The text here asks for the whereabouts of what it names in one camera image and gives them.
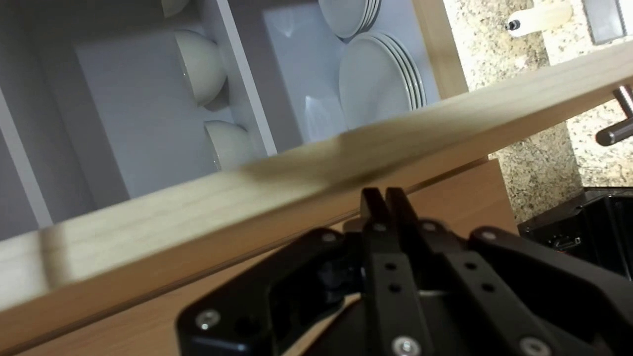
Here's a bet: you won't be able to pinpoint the steel cabinet door handle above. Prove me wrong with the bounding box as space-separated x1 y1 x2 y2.
593 82 633 148

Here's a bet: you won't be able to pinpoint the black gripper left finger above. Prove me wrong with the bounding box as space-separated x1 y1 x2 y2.
359 187 421 356

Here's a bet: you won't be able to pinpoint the white bowl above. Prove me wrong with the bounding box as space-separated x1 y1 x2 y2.
173 31 227 106

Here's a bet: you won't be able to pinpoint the black stove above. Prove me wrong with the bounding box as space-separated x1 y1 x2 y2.
518 187 633 278

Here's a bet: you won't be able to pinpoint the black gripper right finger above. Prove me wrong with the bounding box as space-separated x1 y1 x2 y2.
385 187 522 356

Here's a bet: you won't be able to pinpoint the wooden overhead cabinet door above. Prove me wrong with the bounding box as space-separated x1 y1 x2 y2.
0 41 633 356

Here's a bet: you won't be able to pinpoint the upper stack white plates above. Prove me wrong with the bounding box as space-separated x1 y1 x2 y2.
318 0 381 39

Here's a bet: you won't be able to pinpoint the stack of white plates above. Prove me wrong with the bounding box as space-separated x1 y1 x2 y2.
338 31 425 128

